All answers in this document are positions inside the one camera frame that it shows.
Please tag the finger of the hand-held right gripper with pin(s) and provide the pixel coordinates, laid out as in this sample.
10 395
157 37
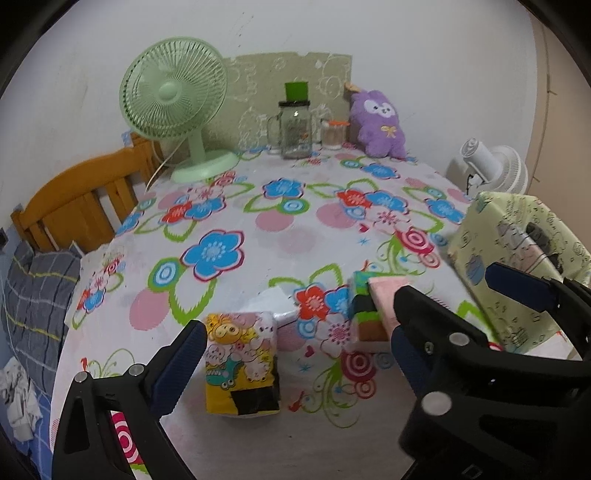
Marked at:
517 284
438 318

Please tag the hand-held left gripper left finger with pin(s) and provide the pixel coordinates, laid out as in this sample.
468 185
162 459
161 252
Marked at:
180 364

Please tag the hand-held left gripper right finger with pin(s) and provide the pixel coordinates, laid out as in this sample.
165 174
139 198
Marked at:
408 364

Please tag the grey sock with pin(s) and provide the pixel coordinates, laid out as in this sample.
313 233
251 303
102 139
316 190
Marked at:
536 230

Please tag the plain pink soft pack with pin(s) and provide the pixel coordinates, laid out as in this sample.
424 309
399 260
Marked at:
383 300

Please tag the yellow cartoon tissue pack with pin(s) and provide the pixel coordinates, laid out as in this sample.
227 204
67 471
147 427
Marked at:
240 350

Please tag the white plastic packet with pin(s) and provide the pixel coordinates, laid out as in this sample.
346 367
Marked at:
277 307

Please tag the white standing fan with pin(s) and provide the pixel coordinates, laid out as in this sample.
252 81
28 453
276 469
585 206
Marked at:
508 170

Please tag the grey plaid bedding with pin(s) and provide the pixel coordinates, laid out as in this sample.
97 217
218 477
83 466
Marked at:
41 295

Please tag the white crumpled cloth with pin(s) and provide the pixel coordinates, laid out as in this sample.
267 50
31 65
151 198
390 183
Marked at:
21 401

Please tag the floral tablecloth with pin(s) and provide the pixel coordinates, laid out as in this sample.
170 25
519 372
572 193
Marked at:
286 230

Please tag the beige door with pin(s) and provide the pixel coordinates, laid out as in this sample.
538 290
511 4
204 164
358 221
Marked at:
568 115

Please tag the purple plush toy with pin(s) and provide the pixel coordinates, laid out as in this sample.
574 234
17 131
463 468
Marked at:
376 134

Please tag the small glass jar orange lid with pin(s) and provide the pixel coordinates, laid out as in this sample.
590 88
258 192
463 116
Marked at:
333 136

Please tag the glass mug jar green lid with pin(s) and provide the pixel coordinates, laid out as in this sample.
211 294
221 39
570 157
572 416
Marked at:
295 129

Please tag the small orange figure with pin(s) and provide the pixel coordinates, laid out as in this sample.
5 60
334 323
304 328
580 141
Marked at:
352 86

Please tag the green desk fan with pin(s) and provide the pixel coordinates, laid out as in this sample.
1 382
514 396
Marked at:
168 90

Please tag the green patterned board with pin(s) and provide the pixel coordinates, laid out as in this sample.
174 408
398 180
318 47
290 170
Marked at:
258 78

